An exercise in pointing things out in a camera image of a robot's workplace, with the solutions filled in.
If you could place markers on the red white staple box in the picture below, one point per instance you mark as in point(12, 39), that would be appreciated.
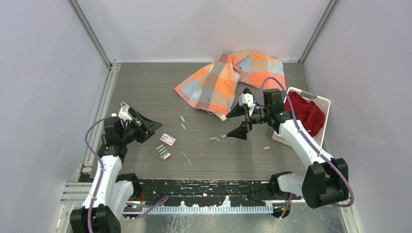
point(167, 139)

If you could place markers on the blue stapler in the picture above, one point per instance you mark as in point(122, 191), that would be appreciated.
point(250, 95)

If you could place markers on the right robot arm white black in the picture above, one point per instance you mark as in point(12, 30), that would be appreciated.
point(326, 179)

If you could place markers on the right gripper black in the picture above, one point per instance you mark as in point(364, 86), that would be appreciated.
point(240, 132)

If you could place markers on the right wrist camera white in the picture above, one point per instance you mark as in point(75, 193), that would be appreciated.
point(245, 102)

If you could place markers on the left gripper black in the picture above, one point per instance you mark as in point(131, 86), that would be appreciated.
point(145, 130)

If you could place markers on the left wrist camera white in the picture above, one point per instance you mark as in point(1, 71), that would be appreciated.
point(123, 112)

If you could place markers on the staple box tray with staples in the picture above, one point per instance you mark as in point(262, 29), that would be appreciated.
point(163, 152)

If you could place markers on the aluminium slotted rail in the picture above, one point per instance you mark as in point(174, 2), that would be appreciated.
point(223, 209)

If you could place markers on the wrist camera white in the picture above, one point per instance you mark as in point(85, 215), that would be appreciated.
point(245, 102)
point(123, 112)

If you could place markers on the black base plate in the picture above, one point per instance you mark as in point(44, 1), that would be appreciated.
point(205, 193)

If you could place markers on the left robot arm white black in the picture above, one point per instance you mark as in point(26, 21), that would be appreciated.
point(104, 205)

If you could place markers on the orange checkered cloth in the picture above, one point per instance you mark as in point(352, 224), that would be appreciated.
point(212, 88)

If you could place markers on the white plastic basket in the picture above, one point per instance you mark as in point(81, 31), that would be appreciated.
point(322, 103)

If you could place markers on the red cloth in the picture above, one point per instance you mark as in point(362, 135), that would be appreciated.
point(310, 115)

